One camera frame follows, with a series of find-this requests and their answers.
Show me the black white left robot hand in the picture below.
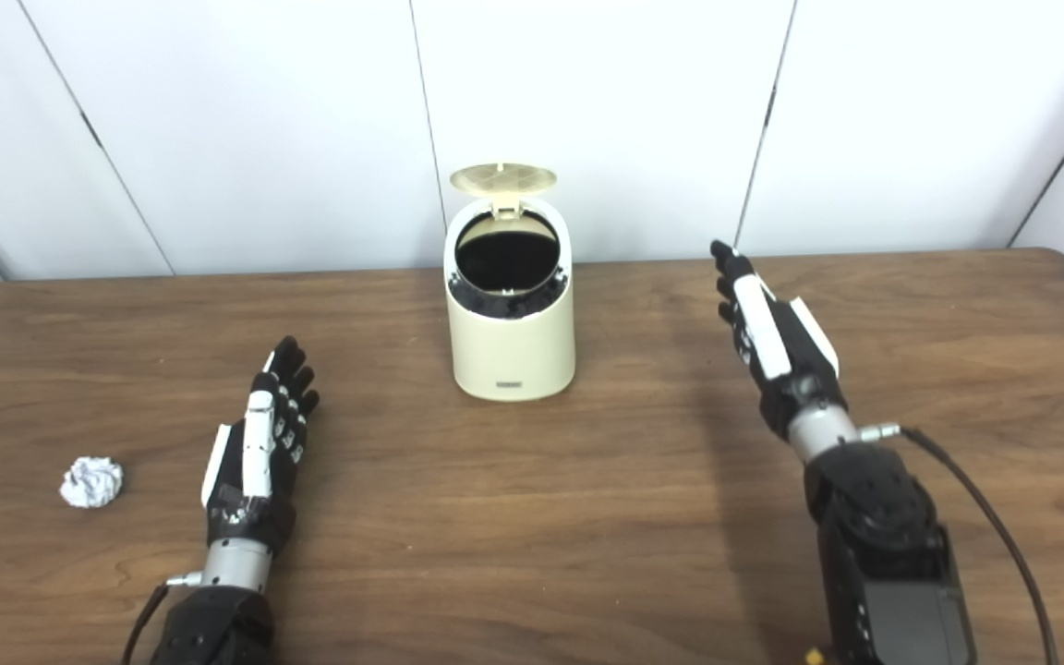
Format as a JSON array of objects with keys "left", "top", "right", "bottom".
[{"left": 200, "top": 335, "right": 320, "bottom": 555}]

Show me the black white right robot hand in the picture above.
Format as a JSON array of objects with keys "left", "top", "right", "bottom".
[{"left": 709, "top": 239, "right": 849, "bottom": 440}]

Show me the white paper ball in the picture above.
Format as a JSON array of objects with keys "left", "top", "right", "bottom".
[{"left": 59, "top": 456, "right": 125, "bottom": 509}]

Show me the cream round bin lid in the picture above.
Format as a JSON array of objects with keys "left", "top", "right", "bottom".
[{"left": 450, "top": 163, "right": 559, "bottom": 221}]

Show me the cream-colored desktop bin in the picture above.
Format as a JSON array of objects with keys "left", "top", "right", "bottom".
[{"left": 443, "top": 196, "right": 577, "bottom": 403}]

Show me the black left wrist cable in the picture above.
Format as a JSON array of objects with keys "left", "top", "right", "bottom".
[{"left": 121, "top": 571, "right": 205, "bottom": 665}]

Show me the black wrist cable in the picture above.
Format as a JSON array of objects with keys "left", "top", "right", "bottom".
[
  {"left": 121, "top": 571, "right": 205, "bottom": 665},
  {"left": 858, "top": 422, "right": 1061, "bottom": 665}
]

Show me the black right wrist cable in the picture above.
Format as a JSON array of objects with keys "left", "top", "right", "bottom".
[{"left": 858, "top": 422, "right": 1061, "bottom": 665}]

